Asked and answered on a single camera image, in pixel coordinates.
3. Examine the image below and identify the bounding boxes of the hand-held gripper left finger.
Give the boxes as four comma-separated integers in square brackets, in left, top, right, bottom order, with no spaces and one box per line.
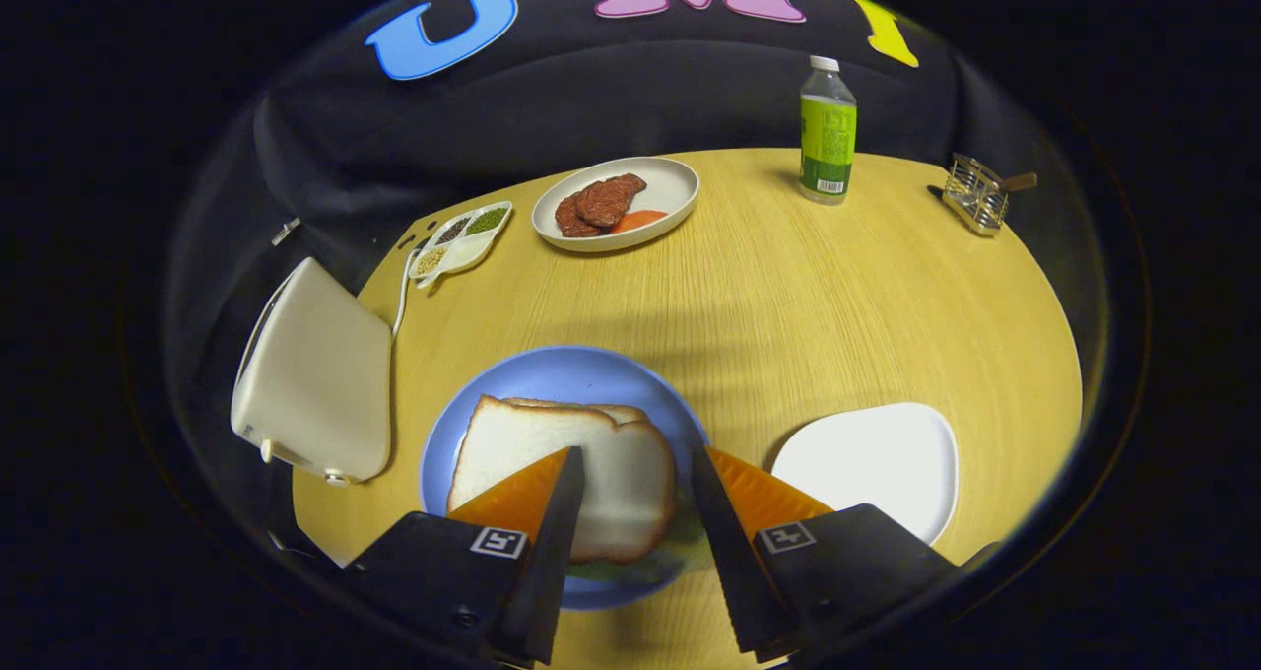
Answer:
[340,445,587,669]

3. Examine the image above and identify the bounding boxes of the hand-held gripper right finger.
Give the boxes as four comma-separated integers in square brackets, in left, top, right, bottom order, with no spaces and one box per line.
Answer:
[690,443,962,664]

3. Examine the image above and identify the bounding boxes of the green lettuce leaf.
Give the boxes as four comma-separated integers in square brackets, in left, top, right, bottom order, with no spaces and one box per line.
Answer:
[566,493,715,584]

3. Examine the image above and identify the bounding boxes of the white bread slice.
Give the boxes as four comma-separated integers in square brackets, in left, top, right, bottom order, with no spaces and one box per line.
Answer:
[502,396,651,427]
[446,394,679,565]

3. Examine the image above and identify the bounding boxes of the white empty plate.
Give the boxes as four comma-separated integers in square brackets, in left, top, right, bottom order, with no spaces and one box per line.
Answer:
[770,402,960,546]

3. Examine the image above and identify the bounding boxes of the blue round plate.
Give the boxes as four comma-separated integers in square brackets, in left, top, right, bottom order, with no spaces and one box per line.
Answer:
[420,345,710,612]

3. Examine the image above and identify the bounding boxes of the white toaster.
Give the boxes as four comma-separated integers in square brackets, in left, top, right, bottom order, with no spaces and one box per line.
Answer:
[231,257,394,487]

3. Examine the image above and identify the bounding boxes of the white compartment dish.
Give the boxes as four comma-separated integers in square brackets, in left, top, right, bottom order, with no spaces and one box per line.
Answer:
[408,200,514,289]

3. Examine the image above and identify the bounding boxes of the red meat slice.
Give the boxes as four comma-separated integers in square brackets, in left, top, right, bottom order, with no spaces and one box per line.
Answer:
[574,173,648,229]
[555,194,602,238]

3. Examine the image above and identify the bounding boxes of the white round meat plate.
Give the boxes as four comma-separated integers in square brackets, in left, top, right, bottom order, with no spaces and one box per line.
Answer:
[531,156,700,254]

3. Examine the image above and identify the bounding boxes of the green label water bottle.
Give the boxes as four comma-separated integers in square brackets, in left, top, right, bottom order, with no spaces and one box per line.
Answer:
[799,55,858,206]

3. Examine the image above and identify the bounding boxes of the white toaster cable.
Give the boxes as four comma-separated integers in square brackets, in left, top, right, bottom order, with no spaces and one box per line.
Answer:
[392,246,420,336]

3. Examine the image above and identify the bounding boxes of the small wire rack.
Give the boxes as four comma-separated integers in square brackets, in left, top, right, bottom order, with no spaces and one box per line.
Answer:
[941,153,1039,237]

